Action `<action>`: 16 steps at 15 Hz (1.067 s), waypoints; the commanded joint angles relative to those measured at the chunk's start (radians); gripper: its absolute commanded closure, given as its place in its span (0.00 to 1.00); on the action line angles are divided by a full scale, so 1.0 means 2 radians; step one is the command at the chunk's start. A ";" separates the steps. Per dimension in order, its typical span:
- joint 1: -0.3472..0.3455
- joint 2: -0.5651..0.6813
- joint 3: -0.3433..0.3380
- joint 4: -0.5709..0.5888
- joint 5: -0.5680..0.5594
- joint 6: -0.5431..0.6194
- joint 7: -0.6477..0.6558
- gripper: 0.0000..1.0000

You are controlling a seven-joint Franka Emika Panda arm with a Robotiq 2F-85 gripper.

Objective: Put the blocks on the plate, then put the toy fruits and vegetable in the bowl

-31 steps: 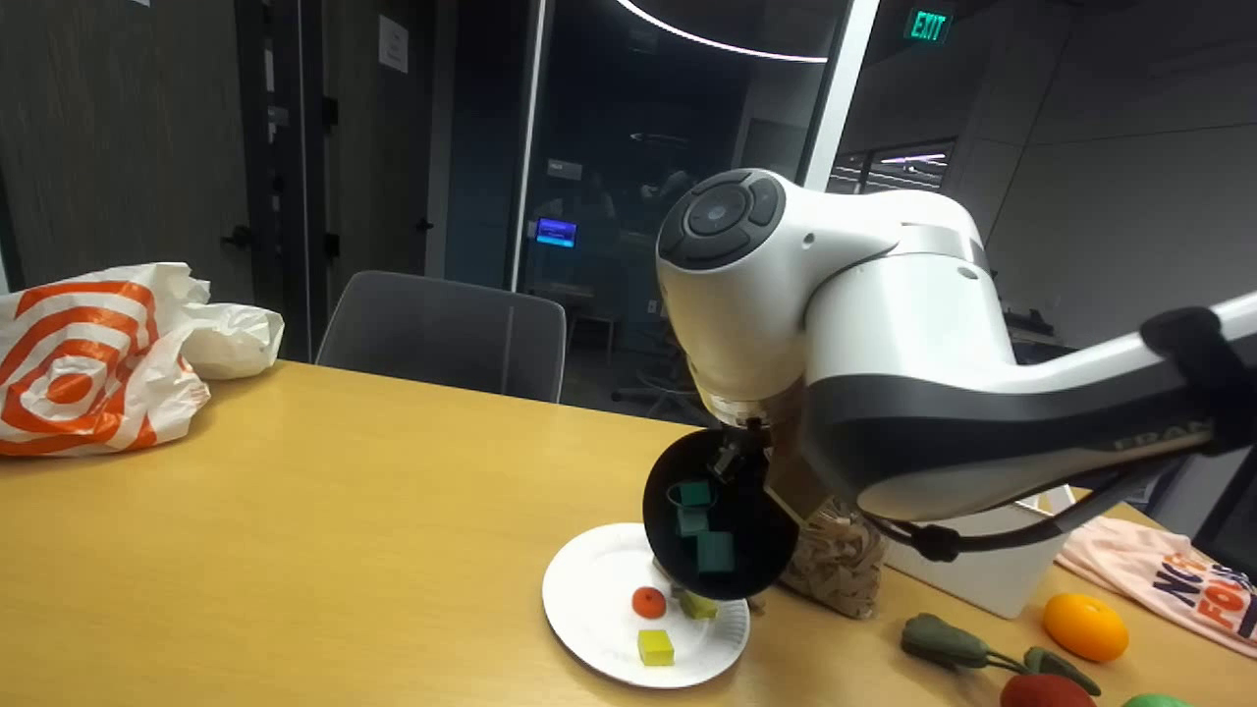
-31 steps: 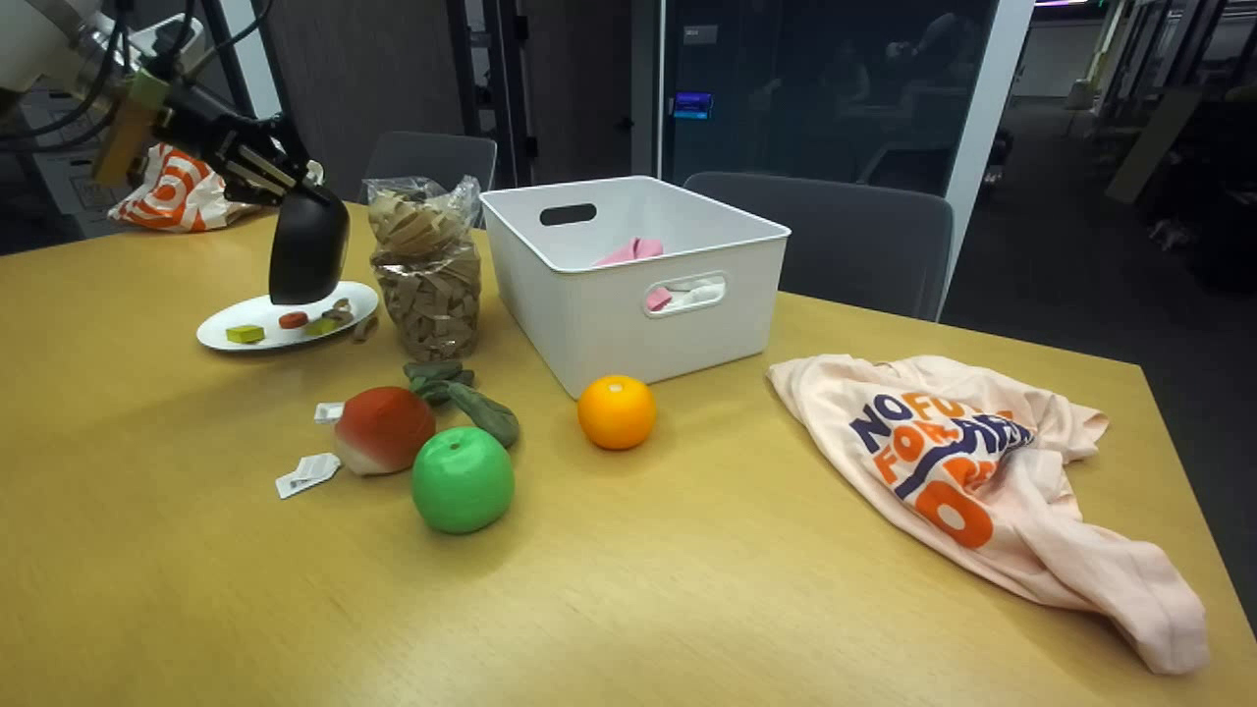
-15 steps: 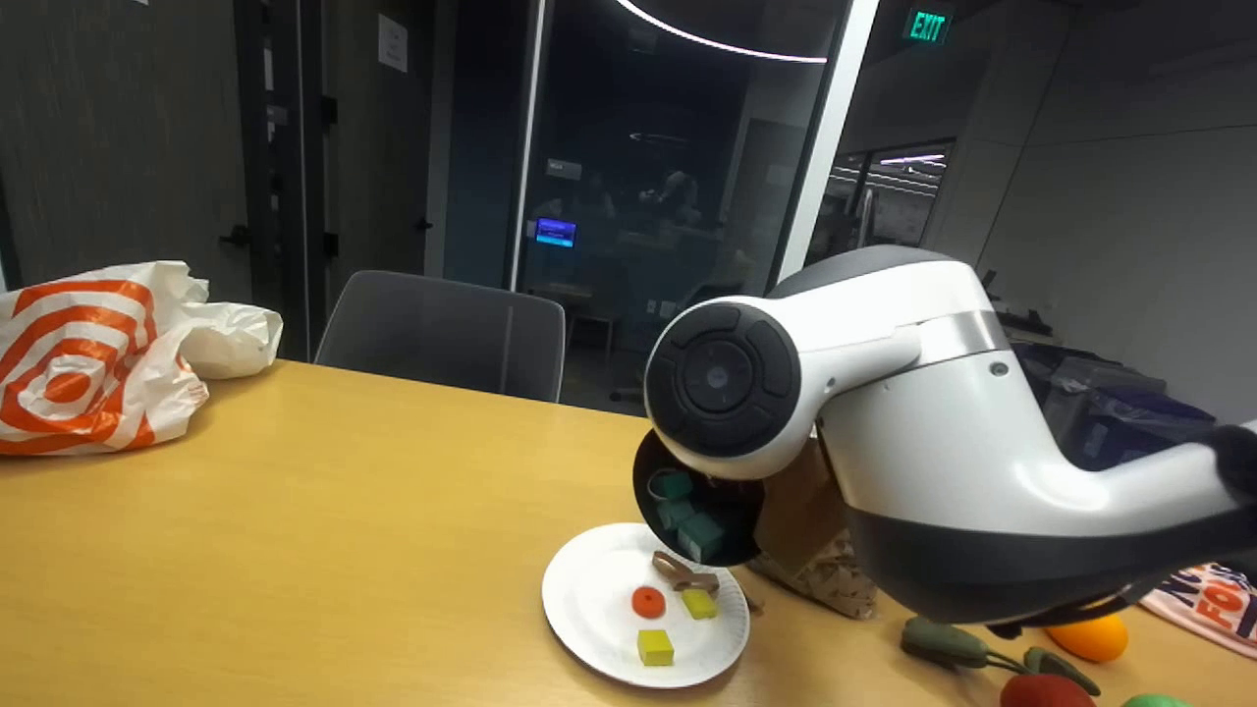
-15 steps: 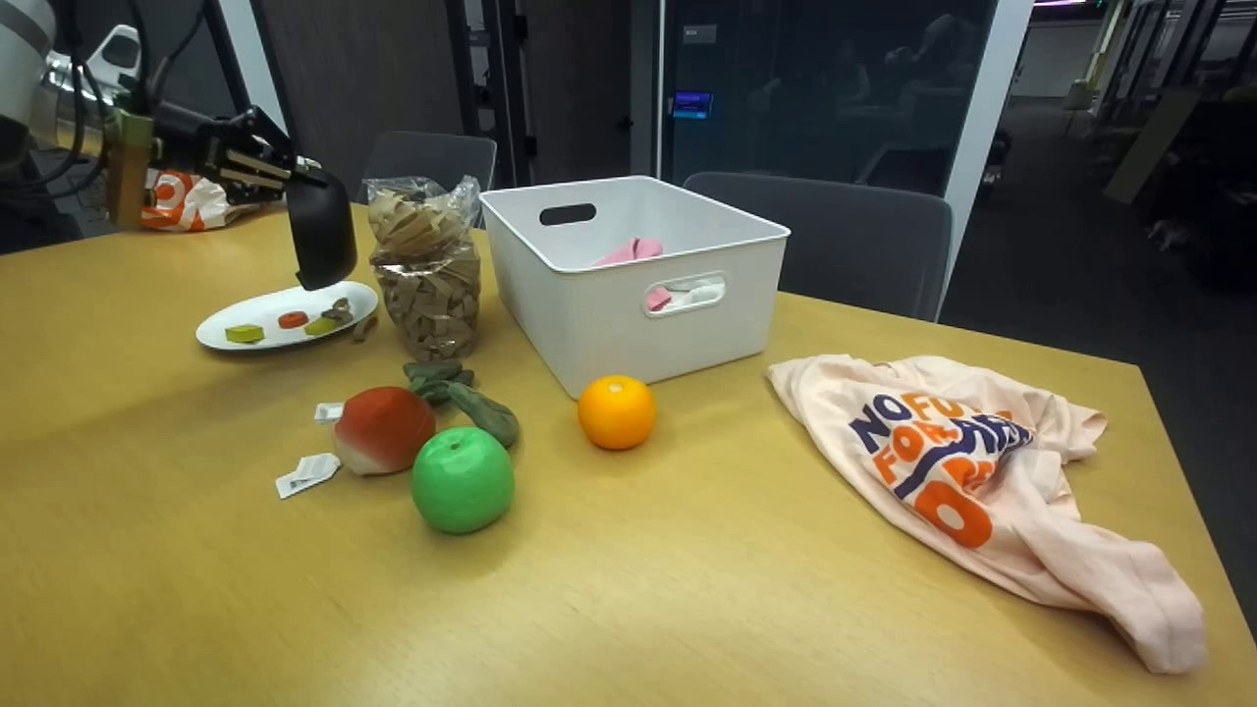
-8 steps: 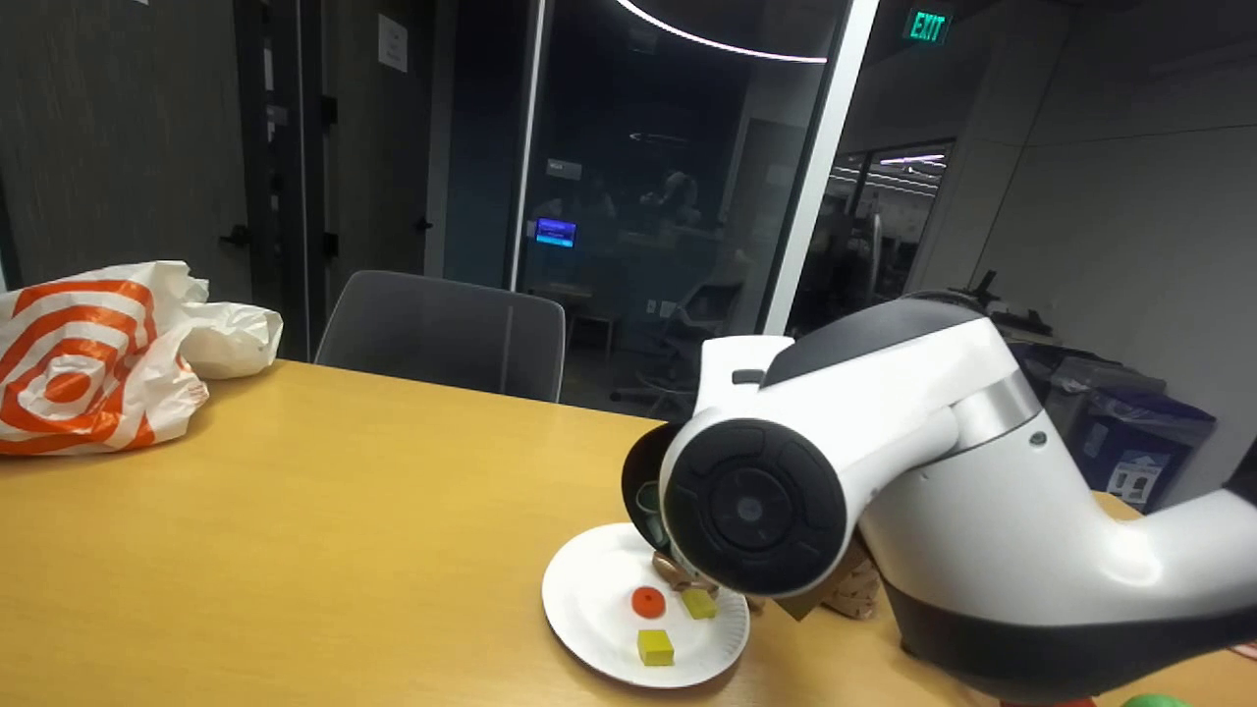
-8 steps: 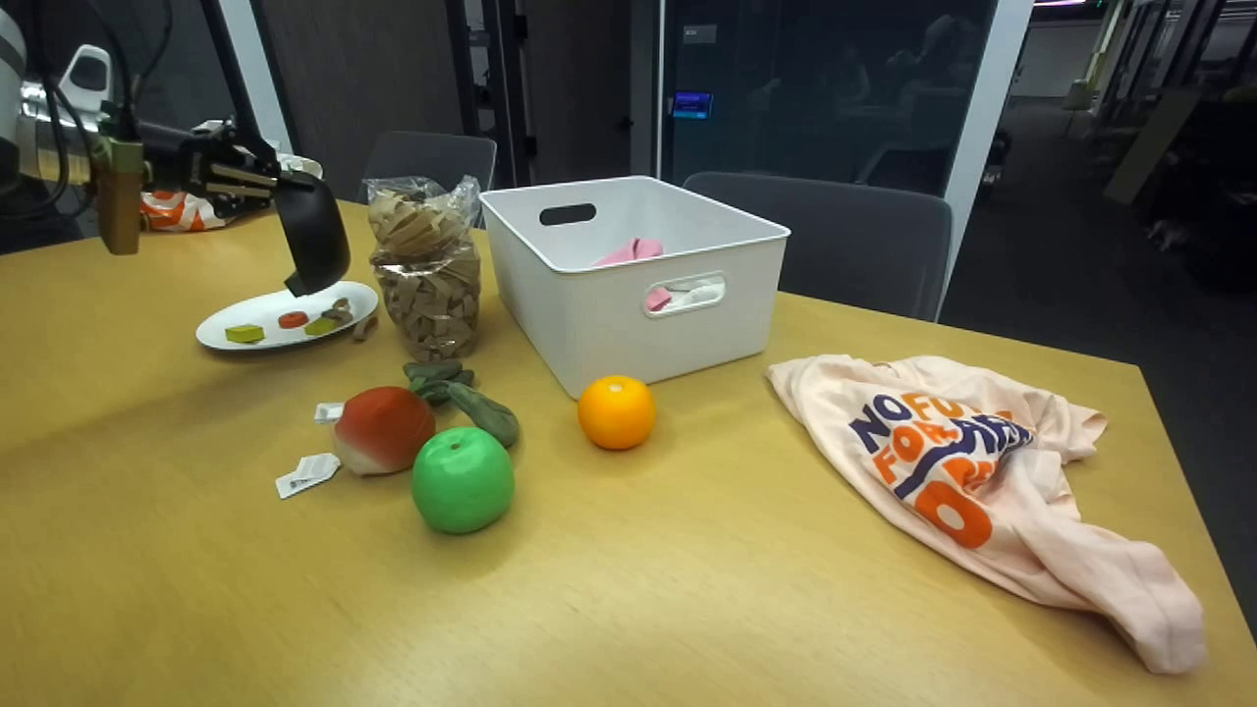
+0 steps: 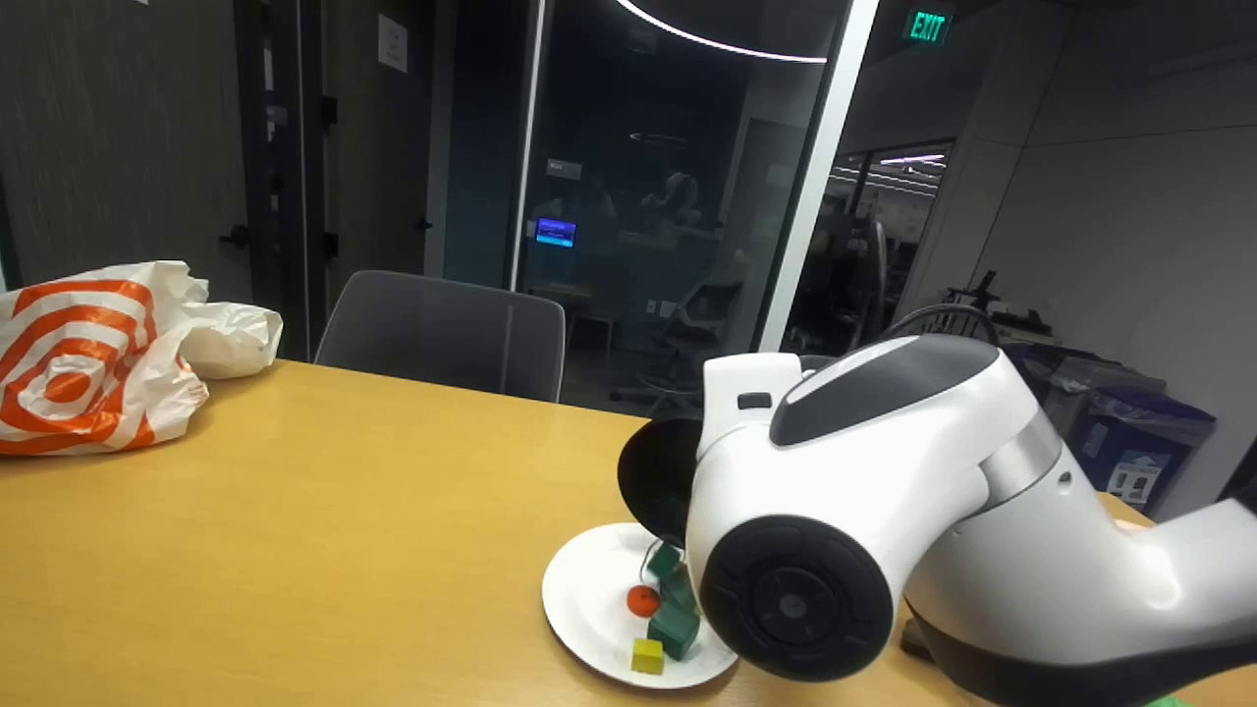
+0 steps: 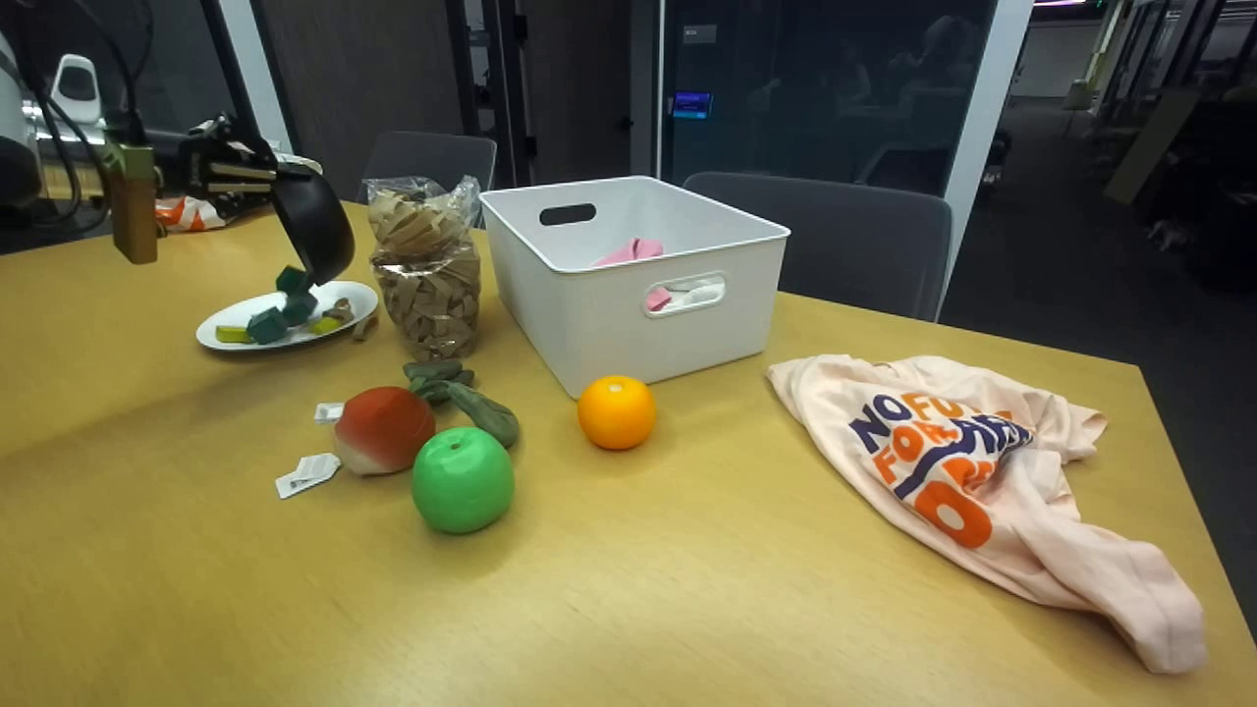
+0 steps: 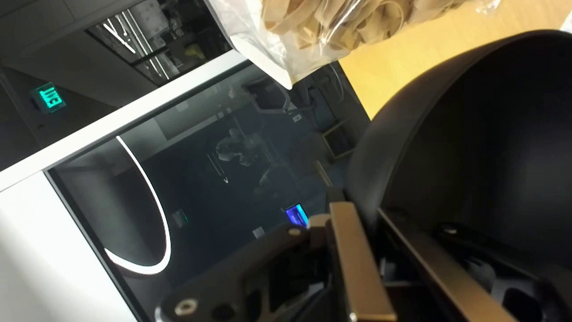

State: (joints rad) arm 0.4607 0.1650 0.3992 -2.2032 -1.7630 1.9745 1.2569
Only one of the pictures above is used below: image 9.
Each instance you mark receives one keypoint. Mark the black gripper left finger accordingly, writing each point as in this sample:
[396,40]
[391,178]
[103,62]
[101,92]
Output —
[359,269]

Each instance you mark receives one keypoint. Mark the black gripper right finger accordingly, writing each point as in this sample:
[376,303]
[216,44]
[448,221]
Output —
[453,280]

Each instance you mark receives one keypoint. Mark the black bowl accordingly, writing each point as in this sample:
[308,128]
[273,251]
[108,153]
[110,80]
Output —
[489,137]

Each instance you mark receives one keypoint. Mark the blue lit screen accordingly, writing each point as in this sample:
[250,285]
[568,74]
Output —
[298,216]

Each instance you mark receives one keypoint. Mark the clear bag of rubber bands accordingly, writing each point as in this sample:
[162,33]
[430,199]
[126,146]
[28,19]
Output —
[334,24]

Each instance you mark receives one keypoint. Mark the green exit sign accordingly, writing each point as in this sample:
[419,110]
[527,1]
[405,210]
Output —
[51,98]

